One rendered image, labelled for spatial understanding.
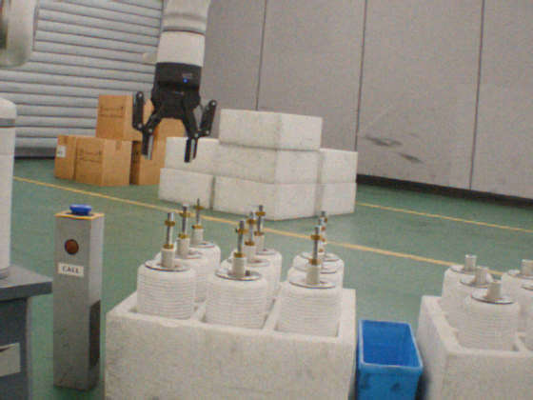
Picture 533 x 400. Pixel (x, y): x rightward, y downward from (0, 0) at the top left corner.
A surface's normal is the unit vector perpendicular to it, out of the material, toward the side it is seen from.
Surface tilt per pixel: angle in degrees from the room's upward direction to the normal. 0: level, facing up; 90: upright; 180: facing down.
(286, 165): 90
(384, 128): 90
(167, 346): 90
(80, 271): 90
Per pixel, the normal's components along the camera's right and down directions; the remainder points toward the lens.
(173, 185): -0.60, 0.04
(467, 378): -0.11, 0.10
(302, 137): 0.79, 0.14
